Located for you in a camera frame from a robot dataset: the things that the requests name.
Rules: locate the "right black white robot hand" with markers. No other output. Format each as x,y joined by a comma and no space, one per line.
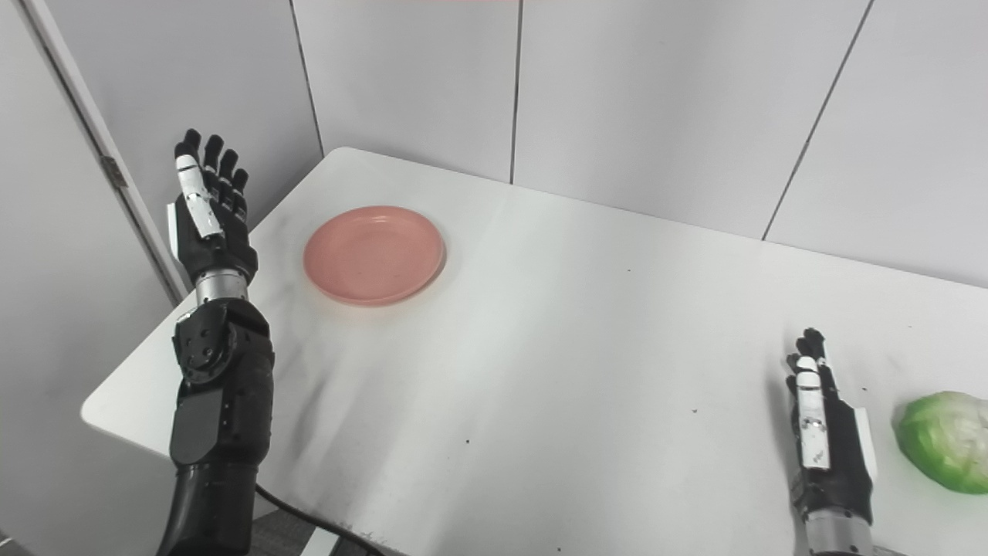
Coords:
845,463

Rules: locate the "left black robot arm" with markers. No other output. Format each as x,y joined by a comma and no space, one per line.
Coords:
224,401

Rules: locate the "metal door hinge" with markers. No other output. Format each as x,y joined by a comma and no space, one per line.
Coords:
114,171

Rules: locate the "green white cabbage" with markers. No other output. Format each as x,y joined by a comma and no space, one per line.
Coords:
945,440

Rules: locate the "pink round plate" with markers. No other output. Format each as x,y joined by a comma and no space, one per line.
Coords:
374,255

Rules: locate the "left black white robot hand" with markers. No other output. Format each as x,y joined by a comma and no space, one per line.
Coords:
224,239

